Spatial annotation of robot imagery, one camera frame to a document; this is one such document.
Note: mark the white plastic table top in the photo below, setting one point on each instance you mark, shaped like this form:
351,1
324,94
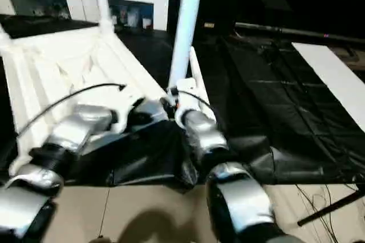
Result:
71,63

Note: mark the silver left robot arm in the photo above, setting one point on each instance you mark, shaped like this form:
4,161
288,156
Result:
77,126

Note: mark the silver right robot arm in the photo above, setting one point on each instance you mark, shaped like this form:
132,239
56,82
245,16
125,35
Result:
205,134

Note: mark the small yellow label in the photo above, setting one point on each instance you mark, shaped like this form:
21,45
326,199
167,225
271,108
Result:
208,25

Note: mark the black plastic mat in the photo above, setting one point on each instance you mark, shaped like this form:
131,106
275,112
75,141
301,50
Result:
271,111

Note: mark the black flat screen television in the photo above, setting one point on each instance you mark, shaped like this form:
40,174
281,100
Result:
285,30

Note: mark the black metal table leg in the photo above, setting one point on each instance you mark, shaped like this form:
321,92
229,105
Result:
330,207

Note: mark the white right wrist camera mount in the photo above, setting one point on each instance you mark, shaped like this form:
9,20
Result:
185,94

